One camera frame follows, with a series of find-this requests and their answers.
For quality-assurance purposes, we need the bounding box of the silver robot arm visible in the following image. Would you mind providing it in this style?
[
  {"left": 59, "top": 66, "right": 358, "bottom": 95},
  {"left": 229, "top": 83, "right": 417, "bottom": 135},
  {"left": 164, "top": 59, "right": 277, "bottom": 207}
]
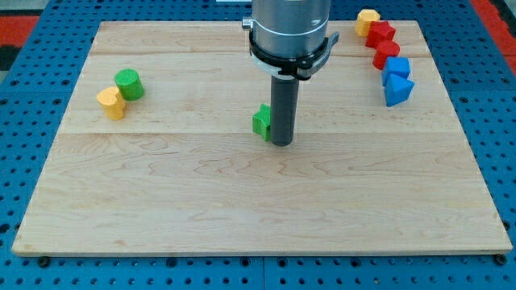
[{"left": 242, "top": 0, "right": 339, "bottom": 81}]

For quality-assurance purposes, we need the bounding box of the yellow heart block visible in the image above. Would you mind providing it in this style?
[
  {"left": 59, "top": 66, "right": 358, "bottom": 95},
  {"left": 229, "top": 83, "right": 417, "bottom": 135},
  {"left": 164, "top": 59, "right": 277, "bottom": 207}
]
[{"left": 96, "top": 86, "right": 126, "bottom": 120}]

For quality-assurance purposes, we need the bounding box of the green star block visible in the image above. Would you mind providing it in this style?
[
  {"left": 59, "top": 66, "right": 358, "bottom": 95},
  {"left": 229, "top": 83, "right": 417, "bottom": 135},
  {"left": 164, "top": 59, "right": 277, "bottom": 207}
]
[{"left": 252, "top": 104, "right": 271, "bottom": 142}]

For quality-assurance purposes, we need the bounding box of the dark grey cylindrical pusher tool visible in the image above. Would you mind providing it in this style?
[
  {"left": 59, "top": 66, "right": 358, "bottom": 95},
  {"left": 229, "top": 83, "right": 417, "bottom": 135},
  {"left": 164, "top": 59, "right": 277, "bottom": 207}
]
[{"left": 270, "top": 77, "right": 299, "bottom": 147}]

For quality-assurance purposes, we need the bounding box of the wooden board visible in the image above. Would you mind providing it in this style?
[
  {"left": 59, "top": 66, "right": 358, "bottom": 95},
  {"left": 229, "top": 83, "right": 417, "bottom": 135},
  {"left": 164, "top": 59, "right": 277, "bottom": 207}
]
[{"left": 12, "top": 21, "right": 513, "bottom": 257}]

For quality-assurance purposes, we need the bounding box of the green cylinder block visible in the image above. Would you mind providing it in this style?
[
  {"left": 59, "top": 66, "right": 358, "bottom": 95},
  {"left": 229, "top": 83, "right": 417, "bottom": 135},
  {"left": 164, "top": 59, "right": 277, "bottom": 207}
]
[{"left": 114, "top": 68, "right": 144, "bottom": 101}]

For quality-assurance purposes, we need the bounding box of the blue triangle block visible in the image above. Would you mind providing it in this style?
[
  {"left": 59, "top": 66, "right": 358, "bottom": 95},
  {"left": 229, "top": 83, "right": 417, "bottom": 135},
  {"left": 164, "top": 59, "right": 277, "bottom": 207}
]
[{"left": 385, "top": 74, "right": 414, "bottom": 107}]

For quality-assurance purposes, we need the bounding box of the yellow hexagon block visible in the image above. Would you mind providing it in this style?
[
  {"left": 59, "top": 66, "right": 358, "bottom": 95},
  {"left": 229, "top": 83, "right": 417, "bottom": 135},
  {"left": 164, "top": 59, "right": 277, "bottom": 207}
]
[{"left": 355, "top": 9, "right": 381, "bottom": 37}]

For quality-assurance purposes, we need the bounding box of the red cylinder block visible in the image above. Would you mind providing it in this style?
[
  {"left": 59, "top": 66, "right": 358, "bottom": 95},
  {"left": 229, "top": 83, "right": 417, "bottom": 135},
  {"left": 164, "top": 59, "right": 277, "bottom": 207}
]
[{"left": 372, "top": 40, "right": 401, "bottom": 70}]

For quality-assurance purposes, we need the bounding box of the blue cube block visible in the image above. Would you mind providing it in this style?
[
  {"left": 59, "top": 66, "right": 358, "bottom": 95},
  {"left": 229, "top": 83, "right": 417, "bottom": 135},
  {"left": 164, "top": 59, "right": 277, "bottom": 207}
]
[{"left": 381, "top": 56, "right": 411, "bottom": 86}]

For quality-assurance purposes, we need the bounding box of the red star block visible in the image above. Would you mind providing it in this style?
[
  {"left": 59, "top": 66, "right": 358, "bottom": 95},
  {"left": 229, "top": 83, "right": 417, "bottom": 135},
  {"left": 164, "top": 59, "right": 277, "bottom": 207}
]
[{"left": 365, "top": 21, "right": 397, "bottom": 48}]

